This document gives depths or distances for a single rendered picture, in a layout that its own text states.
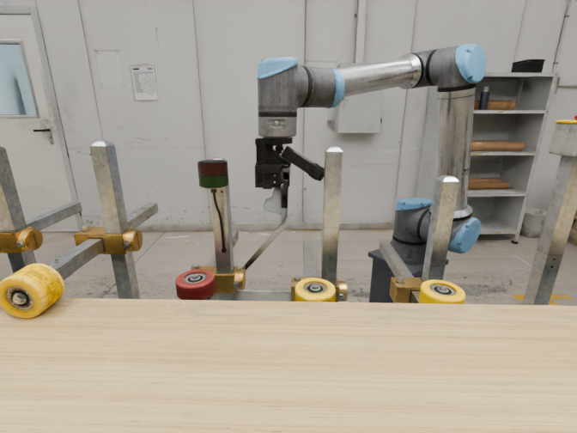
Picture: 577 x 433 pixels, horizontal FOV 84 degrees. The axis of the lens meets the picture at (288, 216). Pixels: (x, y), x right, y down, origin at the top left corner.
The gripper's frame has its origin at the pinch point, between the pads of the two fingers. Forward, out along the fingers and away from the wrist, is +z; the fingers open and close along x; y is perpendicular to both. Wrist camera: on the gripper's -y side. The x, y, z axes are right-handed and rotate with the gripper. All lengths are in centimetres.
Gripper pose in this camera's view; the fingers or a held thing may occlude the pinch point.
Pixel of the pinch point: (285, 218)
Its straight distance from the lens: 81.0
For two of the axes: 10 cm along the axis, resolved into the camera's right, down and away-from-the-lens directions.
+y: -10.0, -0.2, 0.2
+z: -0.1, 9.5, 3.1
